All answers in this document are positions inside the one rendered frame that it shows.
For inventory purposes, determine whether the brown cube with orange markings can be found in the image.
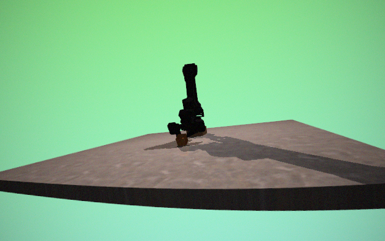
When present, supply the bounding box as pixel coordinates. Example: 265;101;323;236
176;133;188;146

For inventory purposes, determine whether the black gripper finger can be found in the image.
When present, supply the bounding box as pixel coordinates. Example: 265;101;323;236
173;124;181;137
187;122;198;138

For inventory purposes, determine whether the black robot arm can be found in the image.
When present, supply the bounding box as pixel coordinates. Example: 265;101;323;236
178;63;204;122

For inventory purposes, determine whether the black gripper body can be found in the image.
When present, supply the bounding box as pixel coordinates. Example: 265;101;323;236
167;117;206;135

